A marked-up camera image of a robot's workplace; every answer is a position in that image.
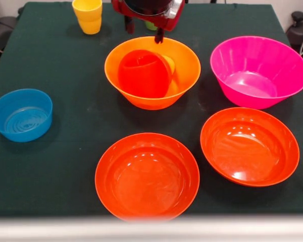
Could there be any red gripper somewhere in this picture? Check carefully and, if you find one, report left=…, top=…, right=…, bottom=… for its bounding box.
left=111, top=0, right=186, bottom=44

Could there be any orange cup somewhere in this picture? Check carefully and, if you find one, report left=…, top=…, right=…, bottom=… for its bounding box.
left=163, top=55, right=176, bottom=76

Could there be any small red bowl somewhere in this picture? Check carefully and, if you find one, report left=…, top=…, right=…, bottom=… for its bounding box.
left=117, top=49, right=173, bottom=99

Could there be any large orange bowl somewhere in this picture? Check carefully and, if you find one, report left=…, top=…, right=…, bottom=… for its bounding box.
left=104, top=36, right=201, bottom=111

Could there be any large pink bowl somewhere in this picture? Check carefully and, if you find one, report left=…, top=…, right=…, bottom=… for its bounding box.
left=210, top=36, right=303, bottom=110

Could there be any large red bowl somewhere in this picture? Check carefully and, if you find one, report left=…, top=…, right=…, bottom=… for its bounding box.
left=200, top=107, right=300, bottom=188
left=94, top=133, right=200, bottom=222

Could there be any blue bowl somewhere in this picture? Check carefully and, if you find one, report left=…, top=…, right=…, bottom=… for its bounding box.
left=0, top=88, right=54, bottom=143

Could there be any green cup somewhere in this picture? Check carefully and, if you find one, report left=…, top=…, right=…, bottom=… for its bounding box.
left=144, top=20, right=158, bottom=32

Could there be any yellow cup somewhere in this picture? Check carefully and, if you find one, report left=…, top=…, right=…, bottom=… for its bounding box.
left=72, top=0, right=103, bottom=35

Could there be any dark green table cloth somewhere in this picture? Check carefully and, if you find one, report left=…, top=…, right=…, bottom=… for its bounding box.
left=0, top=2, right=303, bottom=217

